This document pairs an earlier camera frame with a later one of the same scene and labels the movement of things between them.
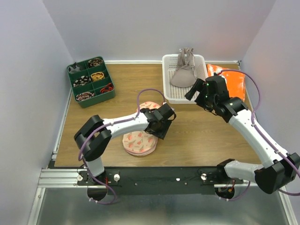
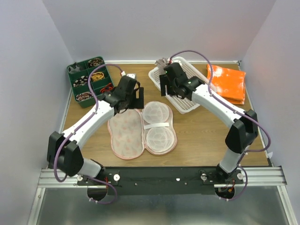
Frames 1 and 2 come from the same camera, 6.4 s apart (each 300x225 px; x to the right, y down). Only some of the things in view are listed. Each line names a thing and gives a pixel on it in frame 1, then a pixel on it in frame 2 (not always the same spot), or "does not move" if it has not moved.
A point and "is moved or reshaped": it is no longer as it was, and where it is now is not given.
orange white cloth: [235, 80] does not move
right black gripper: [201, 86] -> [164, 80]
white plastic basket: [177, 94] is moved or reshaped
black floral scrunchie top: [95, 62] does not move
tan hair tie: [97, 76] does not move
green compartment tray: [91, 82] does not move
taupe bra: [185, 75] -> [161, 63]
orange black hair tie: [109, 86] does not move
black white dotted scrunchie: [83, 80] does not move
